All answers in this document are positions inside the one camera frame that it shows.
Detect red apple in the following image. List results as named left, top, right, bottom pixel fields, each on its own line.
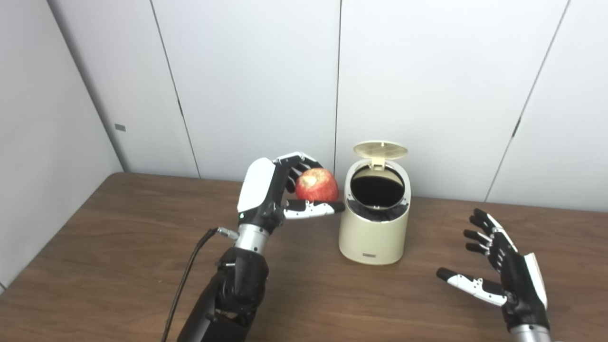
left=295, top=168, right=340, bottom=202

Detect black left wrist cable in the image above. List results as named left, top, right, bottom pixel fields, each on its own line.
left=161, top=227, right=239, bottom=342

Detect cream-colored bin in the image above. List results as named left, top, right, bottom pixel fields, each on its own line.
left=339, top=159, right=411, bottom=266

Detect cream round bin lid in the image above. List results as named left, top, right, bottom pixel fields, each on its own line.
left=353, top=140, right=409, bottom=171

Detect white and black right hand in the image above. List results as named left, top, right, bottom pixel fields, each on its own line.
left=436, top=208, right=550, bottom=332

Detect white and black left hand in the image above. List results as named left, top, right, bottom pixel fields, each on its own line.
left=237, top=152, right=346, bottom=234

